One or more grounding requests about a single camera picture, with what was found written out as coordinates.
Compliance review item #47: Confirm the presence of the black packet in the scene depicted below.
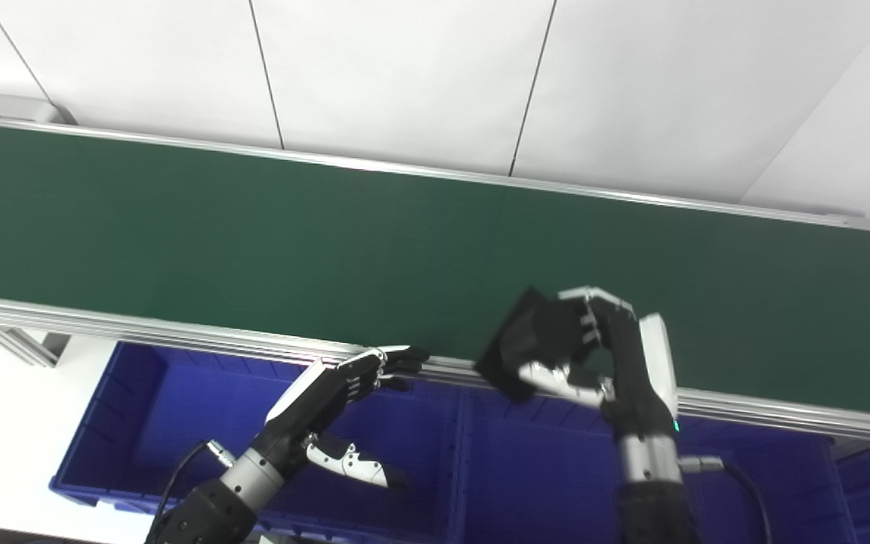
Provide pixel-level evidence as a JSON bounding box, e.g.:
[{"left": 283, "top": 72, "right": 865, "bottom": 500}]
[{"left": 474, "top": 287, "right": 609, "bottom": 405}]

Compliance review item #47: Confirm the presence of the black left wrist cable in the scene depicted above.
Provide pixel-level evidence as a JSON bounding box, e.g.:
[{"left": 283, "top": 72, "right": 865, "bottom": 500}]
[{"left": 150, "top": 440, "right": 236, "bottom": 531}]

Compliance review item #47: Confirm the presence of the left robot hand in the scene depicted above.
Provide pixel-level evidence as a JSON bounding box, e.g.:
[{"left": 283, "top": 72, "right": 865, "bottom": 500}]
[{"left": 254, "top": 345, "right": 430, "bottom": 488}]

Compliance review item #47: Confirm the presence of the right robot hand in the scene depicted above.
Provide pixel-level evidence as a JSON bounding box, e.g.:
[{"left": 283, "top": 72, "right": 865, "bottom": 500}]
[{"left": 518, "top": 286, "right": 681, "bottom": 440}]

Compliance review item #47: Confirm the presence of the aluminium conveyor support leg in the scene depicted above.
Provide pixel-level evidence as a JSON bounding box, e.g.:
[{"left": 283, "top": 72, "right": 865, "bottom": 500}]
[{"left": 0, "top": 320, "right": 71, "bottom": 369}]

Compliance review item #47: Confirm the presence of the green conveyor belt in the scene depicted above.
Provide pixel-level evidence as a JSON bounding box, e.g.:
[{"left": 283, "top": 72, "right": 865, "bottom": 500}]
[{"left": 0, "top": 93, "right": 870, "bottom": 448}]

